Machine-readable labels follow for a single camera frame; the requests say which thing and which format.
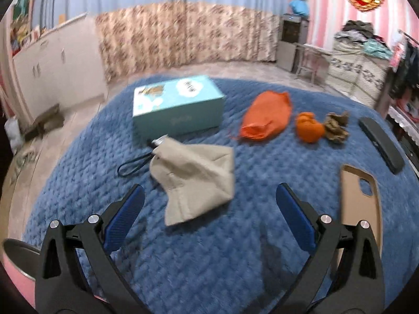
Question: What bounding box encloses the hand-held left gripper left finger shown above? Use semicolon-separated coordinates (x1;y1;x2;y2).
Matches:
34;184;146;314

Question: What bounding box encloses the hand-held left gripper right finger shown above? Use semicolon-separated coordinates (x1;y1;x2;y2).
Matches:
275;183;385;314

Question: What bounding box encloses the beige cloth pouch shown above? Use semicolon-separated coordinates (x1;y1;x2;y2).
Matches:
149;136;236;227

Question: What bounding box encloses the brown phone case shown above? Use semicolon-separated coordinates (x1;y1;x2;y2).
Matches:
334;164;383;273

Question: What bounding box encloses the small orange knitted item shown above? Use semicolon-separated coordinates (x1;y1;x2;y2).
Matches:
295;112;325;143

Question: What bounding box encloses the blue quilted blanket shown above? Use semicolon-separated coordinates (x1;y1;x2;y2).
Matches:
21;78;419;314

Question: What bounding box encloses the brown crumpled cloth item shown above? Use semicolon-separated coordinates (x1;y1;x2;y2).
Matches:
324;111;350;146

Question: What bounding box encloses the orange cloth bag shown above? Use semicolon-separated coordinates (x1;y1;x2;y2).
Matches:
239;91;293;142

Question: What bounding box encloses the black flat case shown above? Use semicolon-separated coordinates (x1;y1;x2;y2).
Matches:
358;117;406;175

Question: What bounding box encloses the pink round container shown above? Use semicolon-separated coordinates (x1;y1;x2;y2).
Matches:
0;238;41;301

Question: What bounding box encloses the teal cardboard box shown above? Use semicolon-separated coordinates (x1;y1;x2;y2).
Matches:
133;75;226;138

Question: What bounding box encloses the white plastic bag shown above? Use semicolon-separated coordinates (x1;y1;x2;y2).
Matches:
4;117;23;153

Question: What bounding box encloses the low cabinet with lace cover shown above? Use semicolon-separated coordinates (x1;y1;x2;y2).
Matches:
386;103;419;172

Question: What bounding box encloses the pale stool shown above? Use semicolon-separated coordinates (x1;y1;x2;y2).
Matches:
295;43;332;84

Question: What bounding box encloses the covered pile of bedding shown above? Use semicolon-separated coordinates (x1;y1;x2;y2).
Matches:
326;37;392;106

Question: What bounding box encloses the white cabinet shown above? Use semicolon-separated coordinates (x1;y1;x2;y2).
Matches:
12;12;108;120

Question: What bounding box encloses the grey water dispenser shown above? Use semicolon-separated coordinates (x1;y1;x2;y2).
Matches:
277;14;310;72

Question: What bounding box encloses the clothes rack with hanging clothes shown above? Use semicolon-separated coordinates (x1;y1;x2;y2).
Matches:
381;29;419;105

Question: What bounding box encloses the pile of clothes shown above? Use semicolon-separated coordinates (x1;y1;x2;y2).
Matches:
335;20;393;60

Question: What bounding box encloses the blue and floral curtain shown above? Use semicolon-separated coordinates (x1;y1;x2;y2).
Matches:
33;0;290;84

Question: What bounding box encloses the blue cloth bundle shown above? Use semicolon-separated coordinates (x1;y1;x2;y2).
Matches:
288;0;310;18

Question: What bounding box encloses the black cord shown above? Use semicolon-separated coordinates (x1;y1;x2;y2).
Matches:
117;152;156;177

